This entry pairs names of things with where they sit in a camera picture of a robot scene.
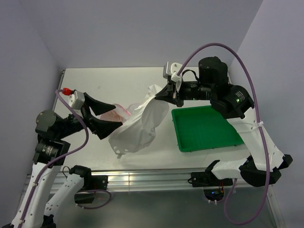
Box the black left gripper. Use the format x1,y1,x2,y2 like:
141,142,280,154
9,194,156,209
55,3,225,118
57,92,122,138

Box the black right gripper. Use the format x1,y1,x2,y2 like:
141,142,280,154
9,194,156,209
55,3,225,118
154,80,214,107

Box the mesh laundry bag pink trim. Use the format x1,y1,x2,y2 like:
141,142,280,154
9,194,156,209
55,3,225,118
111,104,132,123

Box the white cloth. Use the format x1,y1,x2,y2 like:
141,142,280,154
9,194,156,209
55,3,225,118
108,84,169,159

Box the pink beige bra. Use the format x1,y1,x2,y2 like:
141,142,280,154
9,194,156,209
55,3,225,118
99,111,123,122

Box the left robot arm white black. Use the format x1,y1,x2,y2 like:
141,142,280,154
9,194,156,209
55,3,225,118
6,89,122,228

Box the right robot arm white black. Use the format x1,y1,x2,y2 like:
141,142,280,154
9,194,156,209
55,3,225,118
156,57,293,187

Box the green plastic tray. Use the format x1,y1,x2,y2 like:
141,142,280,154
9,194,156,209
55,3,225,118
171,106,244,152

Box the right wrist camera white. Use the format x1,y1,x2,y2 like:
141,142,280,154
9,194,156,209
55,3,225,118
163,62,182,92

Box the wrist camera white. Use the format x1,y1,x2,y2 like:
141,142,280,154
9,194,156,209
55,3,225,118
163,62,182,92
62,88,85,110

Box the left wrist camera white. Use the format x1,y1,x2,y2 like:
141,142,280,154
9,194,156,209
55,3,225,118
62,88,85,110

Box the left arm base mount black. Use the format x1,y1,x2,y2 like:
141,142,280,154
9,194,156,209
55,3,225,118
74,175,108,205

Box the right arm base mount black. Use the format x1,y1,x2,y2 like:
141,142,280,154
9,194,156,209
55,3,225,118
187,171,233,202

